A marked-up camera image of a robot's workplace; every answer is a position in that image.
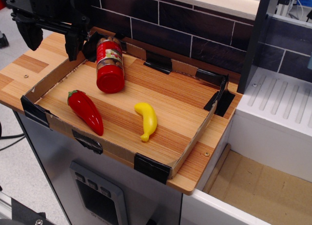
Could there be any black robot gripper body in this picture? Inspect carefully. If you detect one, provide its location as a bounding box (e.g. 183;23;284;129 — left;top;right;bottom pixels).
6;0;89;35

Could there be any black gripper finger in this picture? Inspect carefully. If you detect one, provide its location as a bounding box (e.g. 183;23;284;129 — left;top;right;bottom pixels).
65;28;88;61
17;21;43;51

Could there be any red-lidded spice bottle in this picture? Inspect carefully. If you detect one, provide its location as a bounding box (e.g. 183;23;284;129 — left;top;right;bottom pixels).
96;37;125;93

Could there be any taped cardboard fence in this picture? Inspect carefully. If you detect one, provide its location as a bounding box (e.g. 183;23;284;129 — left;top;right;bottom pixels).
21;33;241;191

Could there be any red toy chili pepper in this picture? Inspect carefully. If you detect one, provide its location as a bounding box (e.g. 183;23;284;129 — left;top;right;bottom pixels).
67;90;104;136

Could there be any yellow toy banana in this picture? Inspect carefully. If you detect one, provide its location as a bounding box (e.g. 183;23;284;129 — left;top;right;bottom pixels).
134;102;157;142

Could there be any grey dishwasher control panel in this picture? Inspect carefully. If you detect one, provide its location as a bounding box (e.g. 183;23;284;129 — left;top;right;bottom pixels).
70;162;128;225

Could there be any white toy sink unit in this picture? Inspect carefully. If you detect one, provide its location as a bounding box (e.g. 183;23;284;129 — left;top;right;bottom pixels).
180;69;312;225

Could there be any black floor cable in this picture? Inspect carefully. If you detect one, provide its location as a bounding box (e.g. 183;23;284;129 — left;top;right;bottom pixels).
0;133;26;151

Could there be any dark grey vertical post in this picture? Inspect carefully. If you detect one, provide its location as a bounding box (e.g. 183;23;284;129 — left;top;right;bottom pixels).
237;0;270;94

